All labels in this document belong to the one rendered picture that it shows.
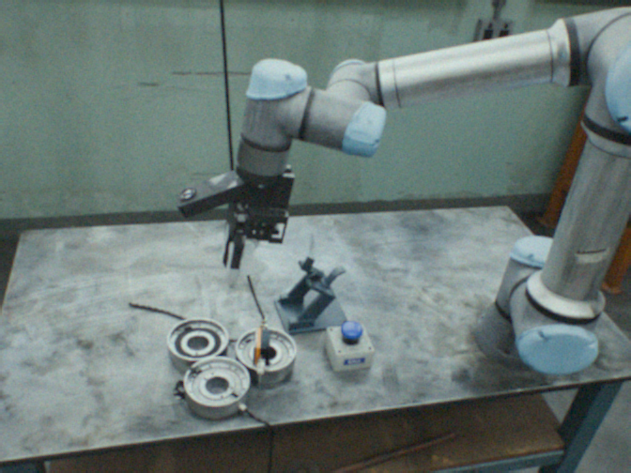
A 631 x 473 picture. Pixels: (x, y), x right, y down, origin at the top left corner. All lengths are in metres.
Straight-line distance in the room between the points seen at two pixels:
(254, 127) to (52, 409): 0.55
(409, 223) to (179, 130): 1.33
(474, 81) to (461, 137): 2.04
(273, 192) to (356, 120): 0.18
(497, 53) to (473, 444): 0.82
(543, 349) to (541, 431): 0.50
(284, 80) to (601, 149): 0.42
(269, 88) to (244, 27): 1.66
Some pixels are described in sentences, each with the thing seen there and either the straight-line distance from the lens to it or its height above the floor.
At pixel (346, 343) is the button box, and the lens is 1.11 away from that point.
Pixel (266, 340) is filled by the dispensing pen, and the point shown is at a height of 0.87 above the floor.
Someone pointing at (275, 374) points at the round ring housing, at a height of 0.83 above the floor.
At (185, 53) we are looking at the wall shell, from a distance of 2.50.
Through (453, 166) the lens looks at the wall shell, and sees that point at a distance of 3.05.
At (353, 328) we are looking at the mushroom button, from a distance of 1.10.
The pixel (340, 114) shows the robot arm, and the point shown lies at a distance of 0.84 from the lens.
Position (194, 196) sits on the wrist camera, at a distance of 0.93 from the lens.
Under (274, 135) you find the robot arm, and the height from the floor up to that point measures 1.24.
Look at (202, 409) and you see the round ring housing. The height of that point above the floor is 0.83.
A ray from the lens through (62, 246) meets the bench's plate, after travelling 1.42.
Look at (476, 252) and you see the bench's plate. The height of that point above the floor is 0.80.
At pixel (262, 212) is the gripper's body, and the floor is 1.11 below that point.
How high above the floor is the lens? 1.61
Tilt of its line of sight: 34 degrees down
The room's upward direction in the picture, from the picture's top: 7 degrees clockwise
